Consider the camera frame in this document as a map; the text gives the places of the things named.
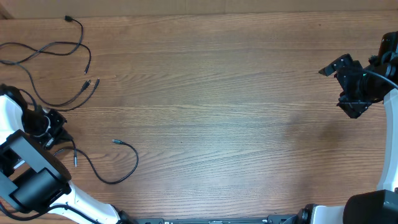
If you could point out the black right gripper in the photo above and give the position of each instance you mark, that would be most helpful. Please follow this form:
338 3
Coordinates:
354 107

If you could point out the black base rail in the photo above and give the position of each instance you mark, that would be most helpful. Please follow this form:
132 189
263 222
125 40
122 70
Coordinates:
271 219

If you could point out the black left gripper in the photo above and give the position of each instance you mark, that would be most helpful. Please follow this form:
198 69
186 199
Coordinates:
58 130

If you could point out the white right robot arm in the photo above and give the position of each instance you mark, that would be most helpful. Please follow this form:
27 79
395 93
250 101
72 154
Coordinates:
379 206

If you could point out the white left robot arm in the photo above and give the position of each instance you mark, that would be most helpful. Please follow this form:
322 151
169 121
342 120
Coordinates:
34 181

